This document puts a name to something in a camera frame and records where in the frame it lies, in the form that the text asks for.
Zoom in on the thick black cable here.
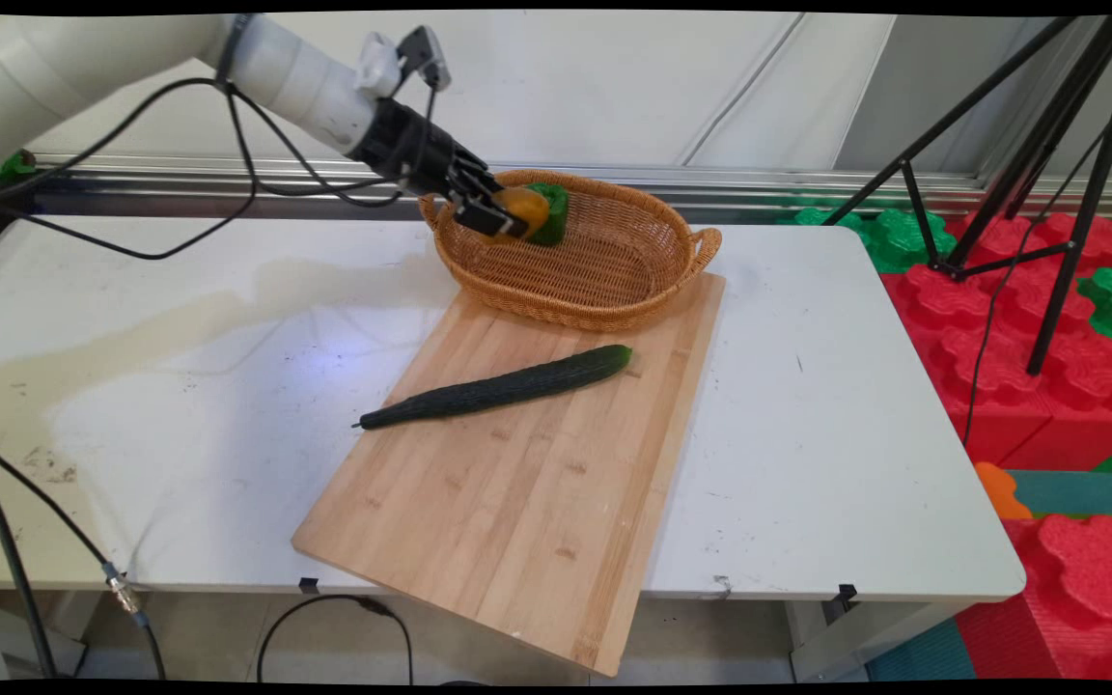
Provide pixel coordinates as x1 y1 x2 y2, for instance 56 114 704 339
0 449 61 681

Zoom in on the large red foam block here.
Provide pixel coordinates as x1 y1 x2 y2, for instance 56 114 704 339
879 210 1112 470

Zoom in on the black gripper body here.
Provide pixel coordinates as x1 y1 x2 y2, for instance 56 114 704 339
347 97 505 201

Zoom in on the long dark green cucumber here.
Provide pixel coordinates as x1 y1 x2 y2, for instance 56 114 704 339
353 345 633 431

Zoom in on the teal foam floor mat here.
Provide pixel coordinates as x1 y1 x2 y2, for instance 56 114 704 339
1008 469 1112 518

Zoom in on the aluminium wall rail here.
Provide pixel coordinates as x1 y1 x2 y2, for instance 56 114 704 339
35 153 1112 225

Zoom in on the orange foam piece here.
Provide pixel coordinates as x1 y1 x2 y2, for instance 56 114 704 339
974 461 1036 521

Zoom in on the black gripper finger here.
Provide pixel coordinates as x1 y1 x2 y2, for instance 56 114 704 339
462 166 511 200
453 196 529 241

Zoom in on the black tripod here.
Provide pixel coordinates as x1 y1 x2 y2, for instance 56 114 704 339
821 14 1112 377

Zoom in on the woven wicker basket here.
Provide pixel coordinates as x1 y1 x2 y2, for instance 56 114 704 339
418 169 723 334

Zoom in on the black camera cable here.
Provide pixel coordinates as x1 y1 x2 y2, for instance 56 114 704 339
223 82 446 209

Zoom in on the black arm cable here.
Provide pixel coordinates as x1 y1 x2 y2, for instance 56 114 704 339
0 77 263 262

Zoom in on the yellow potato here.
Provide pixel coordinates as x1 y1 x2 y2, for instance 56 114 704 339
491 187 550 237

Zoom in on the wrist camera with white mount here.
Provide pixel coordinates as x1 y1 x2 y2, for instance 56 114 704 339
355 25 452 98

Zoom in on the thin cable with metal connector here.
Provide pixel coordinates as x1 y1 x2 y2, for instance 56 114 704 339
0 430 167 682

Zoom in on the black cable loop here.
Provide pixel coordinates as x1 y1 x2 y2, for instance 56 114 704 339
256 593 415 686

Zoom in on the wooden cutting board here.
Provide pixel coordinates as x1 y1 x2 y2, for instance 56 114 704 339
292 270 727 677

